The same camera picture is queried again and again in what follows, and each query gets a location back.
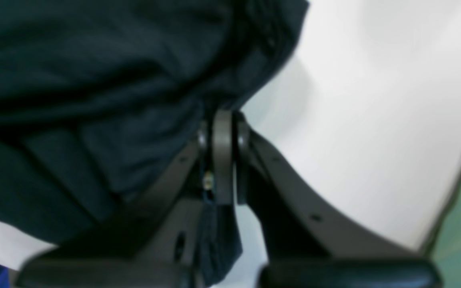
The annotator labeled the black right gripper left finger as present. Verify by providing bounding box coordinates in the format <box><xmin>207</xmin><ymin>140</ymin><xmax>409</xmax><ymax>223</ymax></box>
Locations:
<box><xmin>17</xmin><ymin>110</ymin><xmax>235</xmax><ymax>288</ymax></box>

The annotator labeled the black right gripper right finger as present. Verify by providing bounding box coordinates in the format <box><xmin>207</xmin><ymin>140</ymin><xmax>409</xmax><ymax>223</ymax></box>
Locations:
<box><xmin>235</xmin><ymin>114</ymin><xmax>442</xmax><ymax>288</ymax></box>

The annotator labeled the dark navy long-sleeve shirt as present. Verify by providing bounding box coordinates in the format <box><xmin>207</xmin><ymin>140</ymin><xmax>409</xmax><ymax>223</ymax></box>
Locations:
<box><xmin>0</xmin><ymin>0</ymin><xmax>310</xmax><ymax>286</ymax></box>

